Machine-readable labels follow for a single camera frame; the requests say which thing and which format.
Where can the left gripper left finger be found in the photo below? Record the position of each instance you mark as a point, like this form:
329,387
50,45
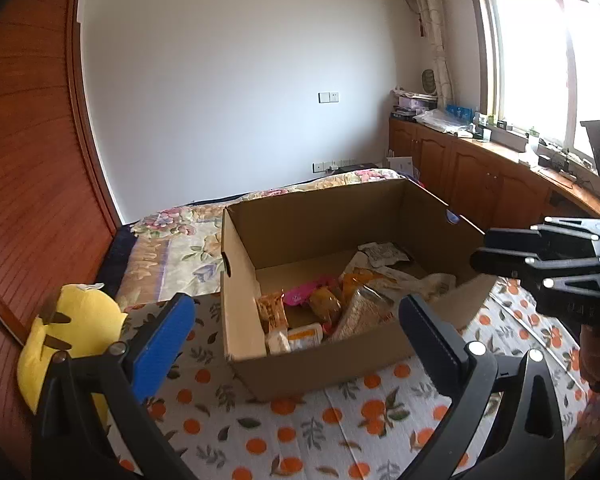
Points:
69,441

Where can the wooden wardrobe door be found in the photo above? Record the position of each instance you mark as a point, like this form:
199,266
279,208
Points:
56,215

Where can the pink braised meat snack packet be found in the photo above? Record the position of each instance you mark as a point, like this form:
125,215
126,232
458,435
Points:
321,298

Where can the yellow plush toy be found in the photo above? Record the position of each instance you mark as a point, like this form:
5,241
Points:
79,319

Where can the orange chicken feet snack packet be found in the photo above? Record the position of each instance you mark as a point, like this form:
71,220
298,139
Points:
365,279

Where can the wooden low cabinet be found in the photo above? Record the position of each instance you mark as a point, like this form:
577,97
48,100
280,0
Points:
486,182

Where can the right hand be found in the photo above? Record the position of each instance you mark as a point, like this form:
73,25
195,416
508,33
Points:
589,356

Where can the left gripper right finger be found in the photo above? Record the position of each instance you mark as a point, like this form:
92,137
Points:
525,440

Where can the white blue snack packet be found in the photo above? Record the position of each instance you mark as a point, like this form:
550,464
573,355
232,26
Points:
384,254

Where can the patterned curtain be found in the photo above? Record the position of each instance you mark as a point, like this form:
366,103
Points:
432,14

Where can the white wall switch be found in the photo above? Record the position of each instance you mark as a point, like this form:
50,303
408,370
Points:
328,97

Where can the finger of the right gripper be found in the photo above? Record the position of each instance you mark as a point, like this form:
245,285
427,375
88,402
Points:
555,238
558,280

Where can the orange print white blanket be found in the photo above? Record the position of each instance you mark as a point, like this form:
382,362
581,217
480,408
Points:
366,428

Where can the brown cardboard box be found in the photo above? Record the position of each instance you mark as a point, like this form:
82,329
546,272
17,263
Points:
310,240

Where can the brown grain snack packet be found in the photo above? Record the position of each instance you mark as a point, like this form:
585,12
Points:
366,310

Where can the white wall socket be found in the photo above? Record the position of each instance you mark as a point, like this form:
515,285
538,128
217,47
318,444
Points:
324,167

